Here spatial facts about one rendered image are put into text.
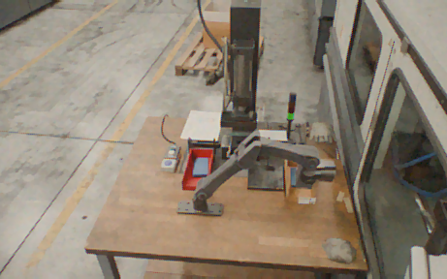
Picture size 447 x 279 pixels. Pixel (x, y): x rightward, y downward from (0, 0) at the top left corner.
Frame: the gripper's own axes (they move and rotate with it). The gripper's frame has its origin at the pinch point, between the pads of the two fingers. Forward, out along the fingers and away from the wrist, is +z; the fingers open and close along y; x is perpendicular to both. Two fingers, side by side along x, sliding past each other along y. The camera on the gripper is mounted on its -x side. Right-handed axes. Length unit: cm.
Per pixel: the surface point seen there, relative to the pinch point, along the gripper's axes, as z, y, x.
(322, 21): 202, 255, -51
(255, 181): 10.0, 0.7, 20.2
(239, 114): -2.6, 29.0, 30.1
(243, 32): -28, 57, 31
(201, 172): 14.3, 3.8, 47.1
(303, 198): 2.8, -6.7, -1.3
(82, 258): 96, -42, 132
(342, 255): -11.0, -30.8, -14.9
